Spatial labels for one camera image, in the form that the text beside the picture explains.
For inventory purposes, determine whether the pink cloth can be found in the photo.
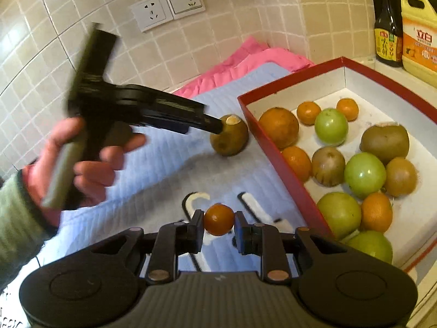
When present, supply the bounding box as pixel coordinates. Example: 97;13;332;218
172;36;315;98

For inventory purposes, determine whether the medium orange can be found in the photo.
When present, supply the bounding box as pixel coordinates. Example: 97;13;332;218
281;146;312;183
361;192;393;234

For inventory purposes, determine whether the person's left forearm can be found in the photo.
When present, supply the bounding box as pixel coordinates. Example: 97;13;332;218
0;169;63;292

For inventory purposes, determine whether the large orange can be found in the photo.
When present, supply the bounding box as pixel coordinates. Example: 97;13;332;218
258;107;300;150

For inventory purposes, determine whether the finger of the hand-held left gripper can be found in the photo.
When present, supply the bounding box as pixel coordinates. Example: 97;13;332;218
141;89;223;135

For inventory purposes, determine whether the light blue quilted mat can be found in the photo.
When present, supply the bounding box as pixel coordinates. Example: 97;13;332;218
20;62;323;281

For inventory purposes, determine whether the red cardboard box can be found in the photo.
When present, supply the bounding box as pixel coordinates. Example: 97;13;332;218
237;57;437;274

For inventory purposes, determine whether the yellow detergent jug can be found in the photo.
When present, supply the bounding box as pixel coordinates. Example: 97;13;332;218
400;0;437;88

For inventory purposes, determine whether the dark sauce bottle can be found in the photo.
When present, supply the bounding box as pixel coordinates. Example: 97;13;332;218
370;0;404;68

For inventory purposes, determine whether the brown kiwi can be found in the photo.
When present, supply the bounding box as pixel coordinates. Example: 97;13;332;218
209;114;249;157
384;157;418;198
311;146;346;188
360;125;410;165

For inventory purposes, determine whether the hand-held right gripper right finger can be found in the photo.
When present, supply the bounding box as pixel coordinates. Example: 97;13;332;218
234;211;328;285

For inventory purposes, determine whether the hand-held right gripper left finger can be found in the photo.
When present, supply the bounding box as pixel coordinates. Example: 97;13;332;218
113;209;206;285

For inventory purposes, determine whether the person's left hand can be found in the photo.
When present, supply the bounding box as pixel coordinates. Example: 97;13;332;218
22;116;147;229

